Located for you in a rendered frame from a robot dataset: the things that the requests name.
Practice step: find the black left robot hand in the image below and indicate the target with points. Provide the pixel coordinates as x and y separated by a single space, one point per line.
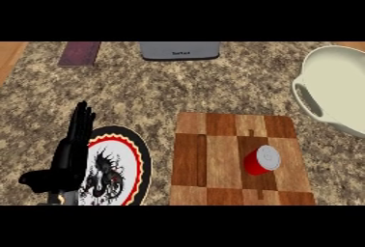
74 151

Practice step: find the wooden checkered cutting board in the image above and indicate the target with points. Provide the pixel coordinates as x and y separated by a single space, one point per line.
224 160

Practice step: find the red can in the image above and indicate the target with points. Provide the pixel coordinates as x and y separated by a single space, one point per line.
261 160

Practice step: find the cream white pot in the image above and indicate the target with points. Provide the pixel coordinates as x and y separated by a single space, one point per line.
337 83

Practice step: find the white plate with dragon print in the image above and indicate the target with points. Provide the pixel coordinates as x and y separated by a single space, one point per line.
116 167

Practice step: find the dark maroon flat block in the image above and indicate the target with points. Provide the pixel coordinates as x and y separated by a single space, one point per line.
80 53

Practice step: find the grey appliance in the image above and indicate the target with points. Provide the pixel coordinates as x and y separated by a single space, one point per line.
181 49

